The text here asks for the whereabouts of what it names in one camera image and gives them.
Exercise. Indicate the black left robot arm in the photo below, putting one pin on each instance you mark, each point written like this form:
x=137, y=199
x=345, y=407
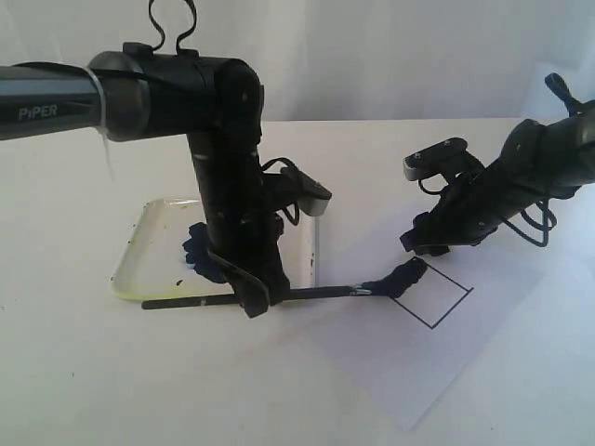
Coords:
x=137, y=93

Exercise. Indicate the black paintbrush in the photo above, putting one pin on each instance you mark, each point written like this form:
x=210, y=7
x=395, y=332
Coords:
x=297, y=292

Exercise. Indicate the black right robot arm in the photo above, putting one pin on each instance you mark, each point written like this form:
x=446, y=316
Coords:
x=537, y=164

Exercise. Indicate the white paper with square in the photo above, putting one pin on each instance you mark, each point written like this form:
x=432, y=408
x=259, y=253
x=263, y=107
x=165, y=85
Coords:
x=404, y=326

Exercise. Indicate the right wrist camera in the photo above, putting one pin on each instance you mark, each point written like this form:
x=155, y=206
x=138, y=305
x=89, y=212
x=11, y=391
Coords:
x=449, y=159

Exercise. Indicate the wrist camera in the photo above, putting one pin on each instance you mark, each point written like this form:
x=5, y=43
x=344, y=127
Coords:
x=449, y=159
x=311, y=196

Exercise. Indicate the white paint tray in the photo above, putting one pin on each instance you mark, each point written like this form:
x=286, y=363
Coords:
x=153, y=264

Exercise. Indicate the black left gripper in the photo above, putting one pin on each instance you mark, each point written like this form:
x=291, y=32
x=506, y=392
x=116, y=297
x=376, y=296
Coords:
x=242, y=250

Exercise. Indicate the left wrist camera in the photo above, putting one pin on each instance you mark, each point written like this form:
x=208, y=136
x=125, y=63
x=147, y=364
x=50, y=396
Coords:
x=311, y=196

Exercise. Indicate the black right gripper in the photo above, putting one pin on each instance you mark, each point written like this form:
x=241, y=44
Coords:
x=458, y=219

